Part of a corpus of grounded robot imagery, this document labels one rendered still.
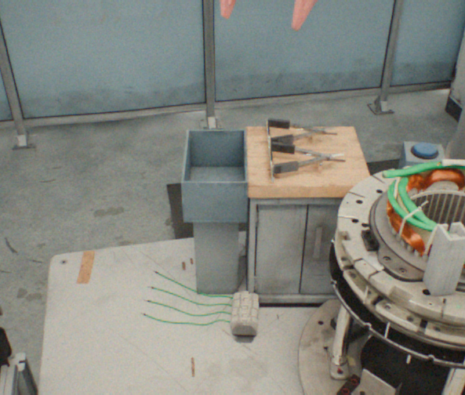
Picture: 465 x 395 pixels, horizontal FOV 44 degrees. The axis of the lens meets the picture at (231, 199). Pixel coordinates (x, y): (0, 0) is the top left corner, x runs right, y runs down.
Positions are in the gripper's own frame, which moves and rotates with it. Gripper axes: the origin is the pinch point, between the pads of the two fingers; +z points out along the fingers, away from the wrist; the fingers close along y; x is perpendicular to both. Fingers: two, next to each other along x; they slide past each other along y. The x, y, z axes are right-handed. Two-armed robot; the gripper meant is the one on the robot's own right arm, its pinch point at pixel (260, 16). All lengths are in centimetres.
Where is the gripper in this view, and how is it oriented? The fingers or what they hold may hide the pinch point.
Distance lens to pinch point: 65.3
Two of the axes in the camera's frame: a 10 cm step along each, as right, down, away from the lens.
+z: -2.3, 9.6, 1.5
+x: 3.9, -0.5, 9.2
